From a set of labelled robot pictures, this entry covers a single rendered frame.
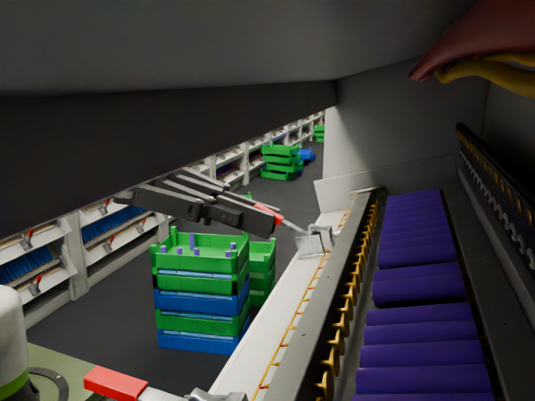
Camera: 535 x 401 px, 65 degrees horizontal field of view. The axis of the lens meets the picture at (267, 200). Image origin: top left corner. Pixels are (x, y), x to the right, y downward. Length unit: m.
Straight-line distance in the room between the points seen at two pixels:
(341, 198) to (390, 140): 0.11
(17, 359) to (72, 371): 0.18
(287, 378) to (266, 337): 0.09
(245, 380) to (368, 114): 0.40
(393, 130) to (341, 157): 0.08
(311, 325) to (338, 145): 0.36
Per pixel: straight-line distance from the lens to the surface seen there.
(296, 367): 0.25
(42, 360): 1.15
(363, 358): 0.26
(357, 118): 0.59
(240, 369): 0.31
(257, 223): 0.47
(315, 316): 0.29
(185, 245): 1.64
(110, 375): 0.27
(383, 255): 0.38
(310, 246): 0.46
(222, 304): 1.47
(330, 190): 0.61
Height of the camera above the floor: 0.95
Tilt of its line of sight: 17 degrees down
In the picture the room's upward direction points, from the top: straight up
